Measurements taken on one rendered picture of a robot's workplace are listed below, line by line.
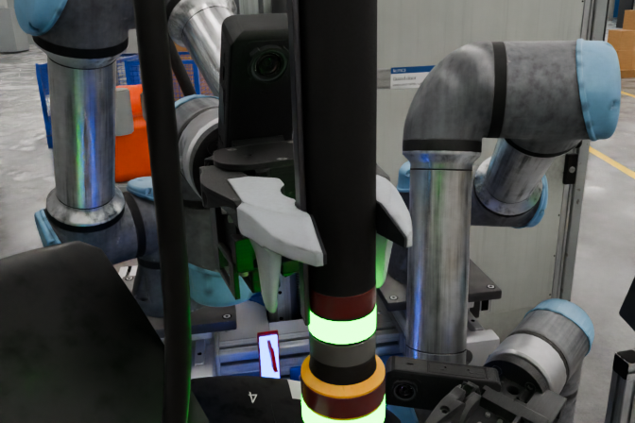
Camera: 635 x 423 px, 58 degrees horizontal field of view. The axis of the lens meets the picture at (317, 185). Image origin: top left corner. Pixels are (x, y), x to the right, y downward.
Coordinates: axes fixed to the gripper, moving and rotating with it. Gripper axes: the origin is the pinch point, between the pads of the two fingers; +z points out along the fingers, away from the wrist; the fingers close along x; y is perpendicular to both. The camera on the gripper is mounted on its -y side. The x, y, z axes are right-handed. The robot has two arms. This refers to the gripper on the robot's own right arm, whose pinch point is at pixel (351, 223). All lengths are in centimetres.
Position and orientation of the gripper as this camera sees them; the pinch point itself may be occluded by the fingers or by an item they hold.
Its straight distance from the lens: 25.2
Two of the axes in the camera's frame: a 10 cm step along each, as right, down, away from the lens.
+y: 0.3, 9.5, 3.0
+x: -9.2, 1.4, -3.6
